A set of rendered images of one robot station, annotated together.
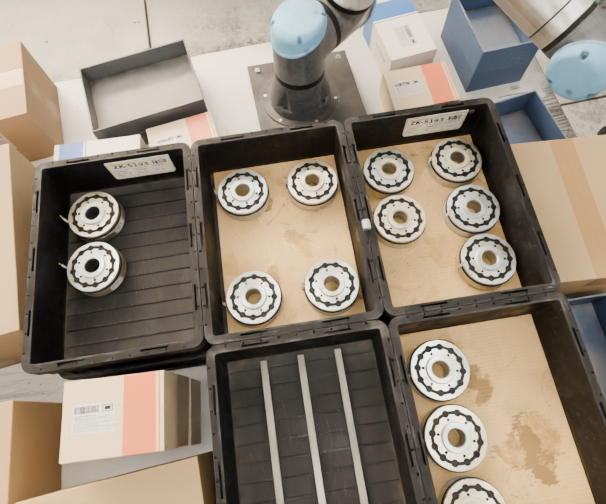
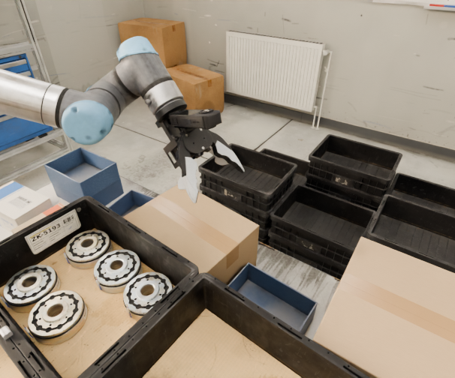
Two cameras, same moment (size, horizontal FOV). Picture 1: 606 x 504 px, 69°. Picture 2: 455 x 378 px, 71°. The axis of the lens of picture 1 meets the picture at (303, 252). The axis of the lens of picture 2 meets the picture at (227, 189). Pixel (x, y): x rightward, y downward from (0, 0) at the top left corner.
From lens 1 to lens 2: 0.30 m
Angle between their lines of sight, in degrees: 42
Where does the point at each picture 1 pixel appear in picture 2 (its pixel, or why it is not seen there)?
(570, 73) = (77, 124)
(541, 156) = (147, 212)
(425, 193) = (76, 282)
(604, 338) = (271, 294)
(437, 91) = not seen: hidden behind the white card
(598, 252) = (216, 240)
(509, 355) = (210, 350)
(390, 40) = (8, 209)
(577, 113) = not seen: hidden behind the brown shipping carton
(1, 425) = not seen: outside the picture
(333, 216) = not seen: outside the picture
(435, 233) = (99, 304)
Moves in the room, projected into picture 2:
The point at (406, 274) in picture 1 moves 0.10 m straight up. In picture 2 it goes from (88, 354) to (72, 325)
